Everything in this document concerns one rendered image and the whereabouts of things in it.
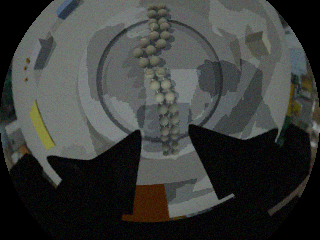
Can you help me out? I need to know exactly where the small blue block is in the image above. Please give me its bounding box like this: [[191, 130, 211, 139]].
[[56, 0, 79, 20]]

